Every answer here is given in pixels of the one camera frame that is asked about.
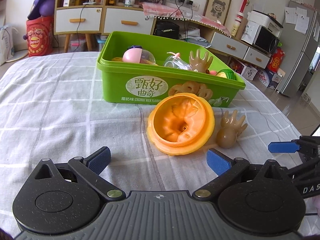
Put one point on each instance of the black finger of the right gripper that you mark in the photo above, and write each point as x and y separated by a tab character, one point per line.
283	147

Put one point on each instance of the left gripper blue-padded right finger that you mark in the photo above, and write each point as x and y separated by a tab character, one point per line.
229	172

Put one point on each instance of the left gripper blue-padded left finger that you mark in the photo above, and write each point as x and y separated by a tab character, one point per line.
87	171

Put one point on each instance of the beige rubber hand toy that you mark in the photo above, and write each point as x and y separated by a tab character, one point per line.
230	129

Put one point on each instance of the orange plastic mold toy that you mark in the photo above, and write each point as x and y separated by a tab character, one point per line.
181	124

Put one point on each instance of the grey checked tablecloth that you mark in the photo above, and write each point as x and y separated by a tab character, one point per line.
52	107

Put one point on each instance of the green yellow toy corn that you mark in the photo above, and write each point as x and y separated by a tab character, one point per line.
227	73

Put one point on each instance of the beige rubber hand in box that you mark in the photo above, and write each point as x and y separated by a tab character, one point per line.
199	64

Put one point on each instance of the green plastic cookie box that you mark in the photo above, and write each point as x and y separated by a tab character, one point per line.
148	84

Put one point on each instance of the silver refrigerator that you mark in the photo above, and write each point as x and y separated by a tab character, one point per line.
300	39

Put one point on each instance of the clear plastic toy cup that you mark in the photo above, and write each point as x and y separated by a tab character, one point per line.
174	61

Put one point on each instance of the pink capsule ball toy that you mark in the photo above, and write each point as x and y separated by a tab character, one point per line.
136	54

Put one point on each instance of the white paper shopping bag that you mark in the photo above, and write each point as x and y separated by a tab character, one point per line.
6	44

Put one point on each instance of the red snack bucket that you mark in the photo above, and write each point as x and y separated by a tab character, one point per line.
39	36

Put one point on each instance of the black bag on shelf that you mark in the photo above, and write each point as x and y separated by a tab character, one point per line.
167	29

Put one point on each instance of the framed cartoon girl drawing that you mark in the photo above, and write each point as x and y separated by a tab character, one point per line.
217	10

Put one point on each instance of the wooden white drawer cabinet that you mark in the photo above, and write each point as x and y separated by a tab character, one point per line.
90	19

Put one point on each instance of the pink lace cloth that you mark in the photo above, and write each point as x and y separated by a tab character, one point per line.
164	12

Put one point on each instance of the purple plush toy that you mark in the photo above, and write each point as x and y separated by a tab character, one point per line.
41	8

